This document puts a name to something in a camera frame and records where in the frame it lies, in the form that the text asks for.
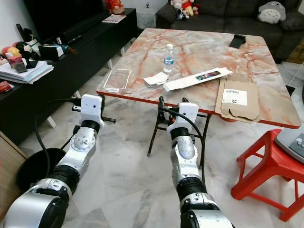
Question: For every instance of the long white carton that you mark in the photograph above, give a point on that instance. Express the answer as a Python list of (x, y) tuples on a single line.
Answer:
[(185, 81)]

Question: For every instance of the red bucket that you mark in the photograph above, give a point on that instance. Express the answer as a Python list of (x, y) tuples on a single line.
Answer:
[(224, 119)]

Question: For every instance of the clear plastic tray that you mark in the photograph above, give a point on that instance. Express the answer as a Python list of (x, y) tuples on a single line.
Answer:
[(117, 80)]

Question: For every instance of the small black box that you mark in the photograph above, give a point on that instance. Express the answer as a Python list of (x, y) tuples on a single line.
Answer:
[(49, 52)]

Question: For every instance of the black rubbish bin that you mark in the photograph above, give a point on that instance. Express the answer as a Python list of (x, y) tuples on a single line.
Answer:
[(35, 164)]

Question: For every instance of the red plastic stool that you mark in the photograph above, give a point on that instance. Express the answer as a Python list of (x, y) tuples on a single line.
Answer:
[(268, 164)]

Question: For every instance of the white side table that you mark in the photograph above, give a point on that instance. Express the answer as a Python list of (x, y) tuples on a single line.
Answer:
[(146, 18)]

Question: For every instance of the grey device on stool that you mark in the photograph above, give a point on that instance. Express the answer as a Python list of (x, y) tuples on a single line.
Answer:
[(292, 142)]

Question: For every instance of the long black TV bench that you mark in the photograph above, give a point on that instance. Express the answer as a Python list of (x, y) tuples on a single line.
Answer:
[(71, 76)]

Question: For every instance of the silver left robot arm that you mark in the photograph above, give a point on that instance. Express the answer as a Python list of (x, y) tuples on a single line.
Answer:
[(83, 140)]

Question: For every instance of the dark grey sofa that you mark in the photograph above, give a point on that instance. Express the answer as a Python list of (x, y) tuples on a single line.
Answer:
[(228, 16)]

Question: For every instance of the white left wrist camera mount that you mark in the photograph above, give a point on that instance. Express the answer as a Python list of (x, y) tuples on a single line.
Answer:
[(91, 107)]

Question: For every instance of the light wooden cabinet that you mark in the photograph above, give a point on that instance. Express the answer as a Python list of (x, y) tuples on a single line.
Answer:
[(9, 175)]

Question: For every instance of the flat brown cardboard box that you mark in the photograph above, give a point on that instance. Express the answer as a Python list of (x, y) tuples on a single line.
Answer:
[(249, 109)]

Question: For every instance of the white printed booklet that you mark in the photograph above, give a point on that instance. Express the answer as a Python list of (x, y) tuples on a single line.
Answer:
[(114, 19)]

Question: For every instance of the red festive ornament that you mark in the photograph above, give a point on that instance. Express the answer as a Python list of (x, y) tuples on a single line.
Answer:
[(114, 5)]

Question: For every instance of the black television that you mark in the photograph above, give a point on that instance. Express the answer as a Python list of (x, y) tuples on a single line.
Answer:
[(59, 14)]

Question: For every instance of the small red packet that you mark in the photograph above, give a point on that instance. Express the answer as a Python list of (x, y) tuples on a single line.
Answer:
[(5, 86)]

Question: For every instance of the small white paper box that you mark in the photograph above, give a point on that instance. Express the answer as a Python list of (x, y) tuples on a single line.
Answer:
[(155, 79)]

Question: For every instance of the marble top folding table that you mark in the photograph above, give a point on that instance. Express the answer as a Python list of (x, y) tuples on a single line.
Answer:
[(199, 54)]

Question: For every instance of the stack of white papers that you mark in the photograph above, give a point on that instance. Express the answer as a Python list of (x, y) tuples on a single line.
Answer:
[(35, 72)]

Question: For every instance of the black and white mouse figure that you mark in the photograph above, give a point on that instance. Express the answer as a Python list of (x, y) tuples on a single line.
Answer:
[(28, 47)]

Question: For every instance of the grey Totoro plush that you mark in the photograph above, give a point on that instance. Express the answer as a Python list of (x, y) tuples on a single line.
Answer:
[(271, 13)]

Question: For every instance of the clear plastic water bottle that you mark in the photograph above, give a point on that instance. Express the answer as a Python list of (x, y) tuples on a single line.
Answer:
[(168, 59)]

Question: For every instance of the white and red plush doll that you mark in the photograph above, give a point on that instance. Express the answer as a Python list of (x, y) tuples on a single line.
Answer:
[(184, 7)]

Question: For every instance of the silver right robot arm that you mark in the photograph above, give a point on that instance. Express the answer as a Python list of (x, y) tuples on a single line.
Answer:
[(185, 152)]

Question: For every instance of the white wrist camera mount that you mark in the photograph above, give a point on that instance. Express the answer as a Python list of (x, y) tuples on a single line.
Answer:
[(91, 107), (185, 116)]

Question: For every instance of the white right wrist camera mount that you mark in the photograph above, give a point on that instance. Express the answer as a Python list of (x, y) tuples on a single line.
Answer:
[(185, 116)]

